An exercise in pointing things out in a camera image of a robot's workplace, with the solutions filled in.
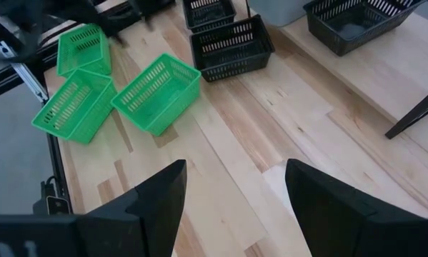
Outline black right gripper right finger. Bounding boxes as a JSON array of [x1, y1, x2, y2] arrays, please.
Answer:
[[284, 158, 428, 257]]

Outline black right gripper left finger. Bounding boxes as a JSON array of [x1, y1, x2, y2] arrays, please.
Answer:
[[0, 158, 188, 257]]

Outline green slotted plastic basket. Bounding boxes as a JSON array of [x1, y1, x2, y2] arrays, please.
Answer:
[[56, 23, 113, 78], [31, 68, 118, 145], [110, 52, 202, 137]]

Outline black slotted plastic basket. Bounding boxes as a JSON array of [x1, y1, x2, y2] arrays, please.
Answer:
[[182, 0, 237, 34], [189, 14, 276, 83], [302, 0, 427, 57]]

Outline black power adapter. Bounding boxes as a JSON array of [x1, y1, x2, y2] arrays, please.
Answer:
[[33, 176, 74, 216]]

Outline black aluminium table frame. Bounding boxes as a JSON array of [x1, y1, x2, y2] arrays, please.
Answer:
[[0, 10, 74, 215]]

